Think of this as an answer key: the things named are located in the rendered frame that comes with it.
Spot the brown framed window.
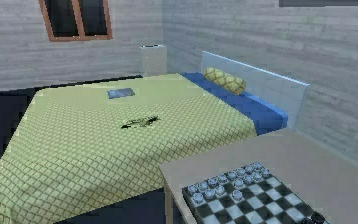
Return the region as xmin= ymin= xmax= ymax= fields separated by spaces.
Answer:
xmin=37 ymin=0 xmax=114 ymax=43

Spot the beige table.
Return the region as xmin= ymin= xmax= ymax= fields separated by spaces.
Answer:
xmin=158 ymin=129 xmax=358 ymax=224

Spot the yellow bolster pillow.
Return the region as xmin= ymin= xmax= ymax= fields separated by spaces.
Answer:
xmin=202 ymin=66 xmax=247 ymax=96

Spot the pale grey bin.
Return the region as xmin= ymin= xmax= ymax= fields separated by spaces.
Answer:
xmin=139 ymin=44 xmax=168 ymax=78

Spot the blue flat tablet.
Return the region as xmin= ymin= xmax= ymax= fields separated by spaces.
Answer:
xmin=107 ymin=87 xmax=136 ymax=100

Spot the black flat object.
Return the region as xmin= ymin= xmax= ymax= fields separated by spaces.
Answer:
xmin=120 ymin=115 xmax=162 ymax=130

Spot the bed with yellow checked cover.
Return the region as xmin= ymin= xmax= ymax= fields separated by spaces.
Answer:
xmin=0 ymin=50 xmax=311 ymax=224

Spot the dark grey wall panel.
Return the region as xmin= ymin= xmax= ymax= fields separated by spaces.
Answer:
xmin=278 ymin=0 xmax=358 ymax=8

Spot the black white chess board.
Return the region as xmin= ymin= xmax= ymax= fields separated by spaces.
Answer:
xmin=181 ymin=161 xmax=330 ymax=224

